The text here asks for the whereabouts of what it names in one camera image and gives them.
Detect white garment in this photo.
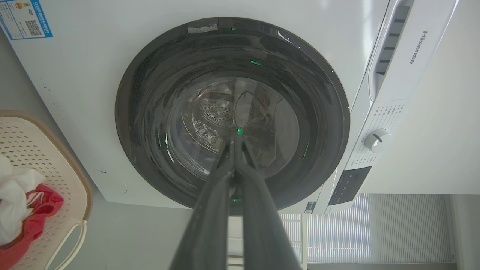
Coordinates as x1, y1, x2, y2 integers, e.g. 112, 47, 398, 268
0, 154, 46, 246

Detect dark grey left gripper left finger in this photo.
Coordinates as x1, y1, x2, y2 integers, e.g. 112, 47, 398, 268
168, 136, 235, 270

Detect red garment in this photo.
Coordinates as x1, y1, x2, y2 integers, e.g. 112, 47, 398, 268
0, 183, 64, 270

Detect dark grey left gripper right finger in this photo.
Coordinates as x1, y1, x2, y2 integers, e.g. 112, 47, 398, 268
235, 135, 301, 270

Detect blue energy label sticker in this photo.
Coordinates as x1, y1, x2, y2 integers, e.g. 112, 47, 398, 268
0, 0, 53, 41

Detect white Hisense washing machine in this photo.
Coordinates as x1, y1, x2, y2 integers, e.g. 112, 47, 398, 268
0, 0, 460, 215

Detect round dark washing machine door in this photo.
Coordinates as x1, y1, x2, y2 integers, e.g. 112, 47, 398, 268
115, 16, 351, 216

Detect cream perforated laundry basket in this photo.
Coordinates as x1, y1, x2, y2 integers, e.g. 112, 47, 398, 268
0, 110, 93, 270

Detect white vertical window blinds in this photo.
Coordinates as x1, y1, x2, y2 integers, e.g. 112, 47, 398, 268
279, 193, 453, 264

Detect white washing machine control knob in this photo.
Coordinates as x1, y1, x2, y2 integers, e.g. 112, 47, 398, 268
364, 129, 391, 153

